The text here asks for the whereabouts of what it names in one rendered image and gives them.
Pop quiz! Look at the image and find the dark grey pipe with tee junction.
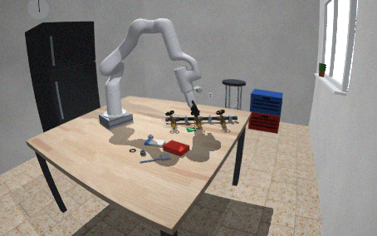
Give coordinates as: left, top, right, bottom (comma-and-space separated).
165, 110, 237, 128

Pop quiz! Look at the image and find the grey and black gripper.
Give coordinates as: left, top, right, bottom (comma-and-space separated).
183, 91, 199, 117

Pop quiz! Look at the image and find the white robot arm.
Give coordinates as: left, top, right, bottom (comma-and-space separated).
100, 18, 203, 118

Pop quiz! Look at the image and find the red rectangular block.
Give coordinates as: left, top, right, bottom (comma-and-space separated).
163, 140, 189, 156

